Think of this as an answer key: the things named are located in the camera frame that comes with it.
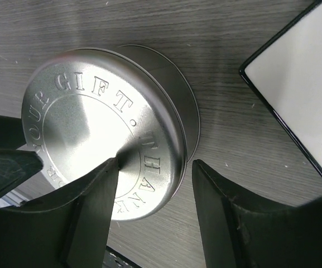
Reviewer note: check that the large round steel tin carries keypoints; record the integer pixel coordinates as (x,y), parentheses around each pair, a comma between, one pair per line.
(172,80)

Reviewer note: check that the white square plate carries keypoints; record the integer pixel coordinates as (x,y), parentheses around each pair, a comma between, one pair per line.
(286,75)

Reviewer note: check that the round steel lid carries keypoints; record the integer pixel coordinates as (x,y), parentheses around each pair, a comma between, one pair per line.
(85,106)

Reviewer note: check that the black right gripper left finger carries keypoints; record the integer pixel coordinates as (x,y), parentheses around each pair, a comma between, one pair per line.
(65,228)

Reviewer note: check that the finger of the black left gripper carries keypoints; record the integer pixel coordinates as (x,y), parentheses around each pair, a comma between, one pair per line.
(16,166)

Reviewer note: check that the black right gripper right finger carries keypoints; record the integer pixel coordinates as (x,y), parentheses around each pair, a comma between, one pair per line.
(240,228)

